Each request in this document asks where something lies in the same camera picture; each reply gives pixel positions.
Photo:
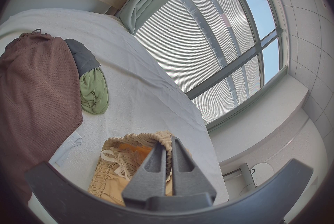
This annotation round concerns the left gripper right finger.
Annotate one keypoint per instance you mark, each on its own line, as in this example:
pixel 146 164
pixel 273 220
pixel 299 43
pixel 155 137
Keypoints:
pixel 195 183

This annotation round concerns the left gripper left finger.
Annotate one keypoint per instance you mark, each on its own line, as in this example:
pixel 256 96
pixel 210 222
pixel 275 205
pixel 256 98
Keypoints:
pixel 141 183

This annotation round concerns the tan shorts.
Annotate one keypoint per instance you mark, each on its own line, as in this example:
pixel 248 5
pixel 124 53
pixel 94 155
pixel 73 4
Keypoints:
pixel 109 181

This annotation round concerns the bed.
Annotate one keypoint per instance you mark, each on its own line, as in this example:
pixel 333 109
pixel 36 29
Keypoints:
pixel 146 97

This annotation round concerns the white garment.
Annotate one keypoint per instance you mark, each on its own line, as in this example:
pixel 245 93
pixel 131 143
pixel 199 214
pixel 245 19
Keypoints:
pixel 67 147

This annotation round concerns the green garment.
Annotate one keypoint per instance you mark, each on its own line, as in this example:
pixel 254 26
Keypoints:
pixel 94 92

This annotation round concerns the brown garment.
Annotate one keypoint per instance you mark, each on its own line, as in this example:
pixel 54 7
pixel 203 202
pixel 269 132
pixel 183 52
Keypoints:
pixel 39 92

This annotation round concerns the black garment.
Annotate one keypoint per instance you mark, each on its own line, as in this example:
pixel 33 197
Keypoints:
pixel 83 58

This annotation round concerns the window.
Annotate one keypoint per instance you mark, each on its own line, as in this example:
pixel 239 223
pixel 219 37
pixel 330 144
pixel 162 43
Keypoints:
pixel 208 43

